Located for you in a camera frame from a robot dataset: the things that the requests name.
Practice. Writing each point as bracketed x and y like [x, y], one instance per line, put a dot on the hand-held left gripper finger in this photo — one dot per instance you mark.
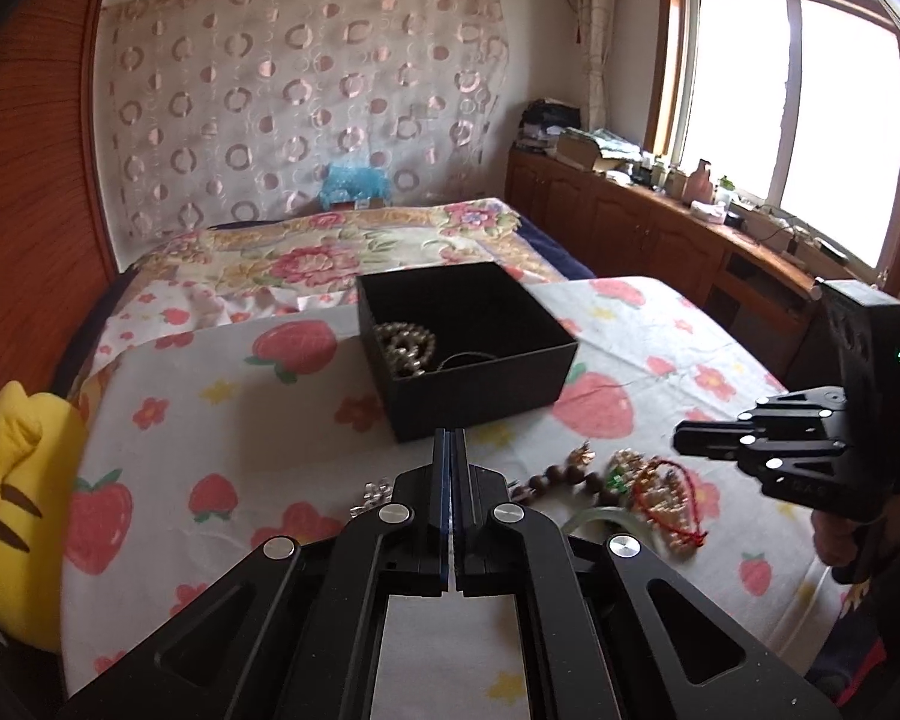
[440, 495]
[459, 495]

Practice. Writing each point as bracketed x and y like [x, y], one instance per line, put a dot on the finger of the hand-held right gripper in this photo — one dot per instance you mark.
[810, 476]
[787, 412]

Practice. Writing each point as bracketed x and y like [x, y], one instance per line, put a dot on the black jewelry box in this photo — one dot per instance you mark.
[487, 390]

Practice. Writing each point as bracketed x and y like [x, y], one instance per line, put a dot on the green jade bangle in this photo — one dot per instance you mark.
[600, 517]

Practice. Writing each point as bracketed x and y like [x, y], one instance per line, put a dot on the person's right hand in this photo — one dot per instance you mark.
[832, 540]

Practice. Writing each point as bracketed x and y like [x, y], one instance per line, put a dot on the thin black bangle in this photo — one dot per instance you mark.
[465, 355]

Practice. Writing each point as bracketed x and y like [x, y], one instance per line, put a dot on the white power strip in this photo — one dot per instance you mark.
[776, 232]

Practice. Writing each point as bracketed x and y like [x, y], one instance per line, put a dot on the white tissue pack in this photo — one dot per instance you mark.
[709, 211]

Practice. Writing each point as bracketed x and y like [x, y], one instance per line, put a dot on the green capped bottle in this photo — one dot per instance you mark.
[725, 193]

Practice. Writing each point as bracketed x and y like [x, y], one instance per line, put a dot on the wooden cabinet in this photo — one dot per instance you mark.
[645, 232]

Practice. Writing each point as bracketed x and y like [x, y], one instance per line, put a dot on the pink bottle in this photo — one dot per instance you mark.
[700, 184]

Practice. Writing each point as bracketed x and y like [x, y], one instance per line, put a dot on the navy blue bedding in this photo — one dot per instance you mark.
[562, 251]

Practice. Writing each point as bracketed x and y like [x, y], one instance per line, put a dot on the floral blanket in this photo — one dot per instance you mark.
[322, 255]

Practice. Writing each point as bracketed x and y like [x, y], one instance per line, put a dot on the wooden framed window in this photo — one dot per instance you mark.
[780, 90]

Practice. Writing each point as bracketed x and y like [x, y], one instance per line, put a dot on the blue plush toy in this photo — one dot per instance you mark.
[352, 180]

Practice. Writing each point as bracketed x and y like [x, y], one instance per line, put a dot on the clutter on wooden cabinet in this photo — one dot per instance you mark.
[551, 124]

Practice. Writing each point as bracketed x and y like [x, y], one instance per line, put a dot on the pale window curtain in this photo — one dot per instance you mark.
[596, 37]

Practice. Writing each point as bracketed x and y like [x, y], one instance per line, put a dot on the yellow plush toy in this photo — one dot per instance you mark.
[15, 510]

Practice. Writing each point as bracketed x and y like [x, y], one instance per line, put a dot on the wooden slatted wardrobe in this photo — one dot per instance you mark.
[37, 165]

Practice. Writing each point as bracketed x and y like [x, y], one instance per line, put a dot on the circle patterned wall cloth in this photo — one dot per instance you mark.
[307, 90]

